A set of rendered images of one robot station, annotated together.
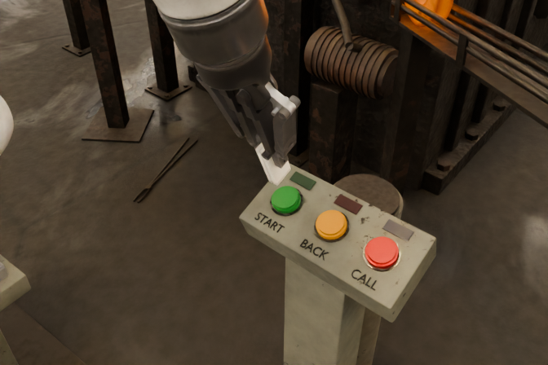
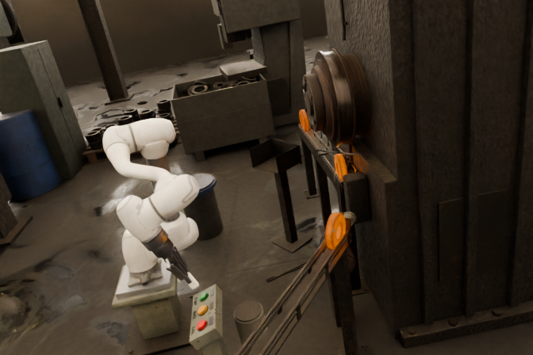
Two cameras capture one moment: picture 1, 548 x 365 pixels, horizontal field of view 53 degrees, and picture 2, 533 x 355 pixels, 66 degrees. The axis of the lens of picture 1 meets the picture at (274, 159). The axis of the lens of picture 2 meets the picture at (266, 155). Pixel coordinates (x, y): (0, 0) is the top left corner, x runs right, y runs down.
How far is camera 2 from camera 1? 1.36 m
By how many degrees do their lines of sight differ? 44
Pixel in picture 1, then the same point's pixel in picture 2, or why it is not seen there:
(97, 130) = (281, 240)
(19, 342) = (187, 316)
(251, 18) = (151, 243)
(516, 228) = not seen: outside the picture
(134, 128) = (296, 245)
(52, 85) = not seen: hidden behind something
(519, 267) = not seen: outside the picture
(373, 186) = (254, 308)
